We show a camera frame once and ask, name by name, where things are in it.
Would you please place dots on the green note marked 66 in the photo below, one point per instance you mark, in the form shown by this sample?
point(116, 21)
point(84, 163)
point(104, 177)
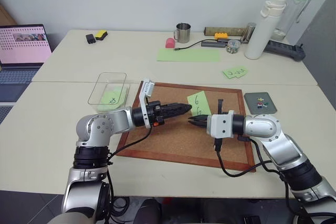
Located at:
point(199, 102)

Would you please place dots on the white insulated bottle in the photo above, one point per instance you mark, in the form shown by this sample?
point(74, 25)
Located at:
point(261, 30)

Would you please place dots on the clear bottle with green lid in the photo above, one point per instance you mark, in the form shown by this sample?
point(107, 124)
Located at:
point(294, 11)

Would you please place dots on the yellow black sponge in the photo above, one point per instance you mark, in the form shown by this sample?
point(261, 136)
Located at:
point(101, 35)

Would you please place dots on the dark rounded shape under table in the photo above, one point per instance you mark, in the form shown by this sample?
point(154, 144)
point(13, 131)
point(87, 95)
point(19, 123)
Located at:
point(147, 211)

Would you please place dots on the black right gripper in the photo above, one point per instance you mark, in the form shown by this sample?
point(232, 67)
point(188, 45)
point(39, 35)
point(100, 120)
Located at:
point(204, 122)

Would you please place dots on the grey square tray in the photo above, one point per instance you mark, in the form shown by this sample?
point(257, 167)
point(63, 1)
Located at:
point(252, 103)

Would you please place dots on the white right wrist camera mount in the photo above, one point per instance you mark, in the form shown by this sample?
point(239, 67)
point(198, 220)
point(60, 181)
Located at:
point(220, 127)

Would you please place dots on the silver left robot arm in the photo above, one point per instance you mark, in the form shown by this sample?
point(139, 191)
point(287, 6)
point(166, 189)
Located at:
point(105, 127)

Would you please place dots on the pink rounded eraser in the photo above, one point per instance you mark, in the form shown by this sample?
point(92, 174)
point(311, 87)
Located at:
point(170, 44)

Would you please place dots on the black power strip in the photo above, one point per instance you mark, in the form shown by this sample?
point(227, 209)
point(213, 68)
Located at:
point(286, 48)

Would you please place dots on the green note with black scribble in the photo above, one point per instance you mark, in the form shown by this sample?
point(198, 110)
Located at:
point(111, 100)

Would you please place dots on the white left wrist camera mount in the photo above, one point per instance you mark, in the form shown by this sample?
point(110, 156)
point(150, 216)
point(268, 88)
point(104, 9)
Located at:
point(144, 103)

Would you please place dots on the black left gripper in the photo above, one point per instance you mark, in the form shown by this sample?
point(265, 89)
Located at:
point(155, 112)

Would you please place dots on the clear plastic box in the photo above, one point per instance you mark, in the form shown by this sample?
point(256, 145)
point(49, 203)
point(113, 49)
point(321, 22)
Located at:
point(105, 87)

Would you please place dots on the long green paper strip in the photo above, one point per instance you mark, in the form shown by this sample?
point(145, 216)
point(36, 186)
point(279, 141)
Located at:
point(189, 55)

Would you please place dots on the small black box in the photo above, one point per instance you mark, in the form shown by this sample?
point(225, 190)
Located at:
point(90, 38)

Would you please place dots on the grey usb hub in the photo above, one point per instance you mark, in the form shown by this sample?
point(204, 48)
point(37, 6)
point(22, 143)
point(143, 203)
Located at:
point(212, 44)

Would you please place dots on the open laptop with pink screen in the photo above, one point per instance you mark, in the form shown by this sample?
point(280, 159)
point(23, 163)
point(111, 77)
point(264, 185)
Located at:
point(22, 48)

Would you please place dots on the green note with cut edge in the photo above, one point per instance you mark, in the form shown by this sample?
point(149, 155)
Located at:
point(235, 73)

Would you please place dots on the yellow toy brick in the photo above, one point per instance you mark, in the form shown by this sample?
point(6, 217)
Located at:
point(221, 36)

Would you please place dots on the wood framed cork board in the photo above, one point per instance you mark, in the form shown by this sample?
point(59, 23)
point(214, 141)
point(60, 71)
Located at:
point(181, 140)

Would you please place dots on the clear jar of pushpins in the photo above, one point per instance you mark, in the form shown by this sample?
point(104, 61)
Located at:
point(233, 47)

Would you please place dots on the brown wooden furniture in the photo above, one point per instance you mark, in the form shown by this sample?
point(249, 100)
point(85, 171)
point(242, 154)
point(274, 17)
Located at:
point(6, 16)

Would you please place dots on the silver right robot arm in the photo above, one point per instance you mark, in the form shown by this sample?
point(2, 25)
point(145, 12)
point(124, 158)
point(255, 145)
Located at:
point(278, 140)

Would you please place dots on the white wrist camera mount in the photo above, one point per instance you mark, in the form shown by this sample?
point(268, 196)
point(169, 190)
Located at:
point(220, 127)
point(144, 103)

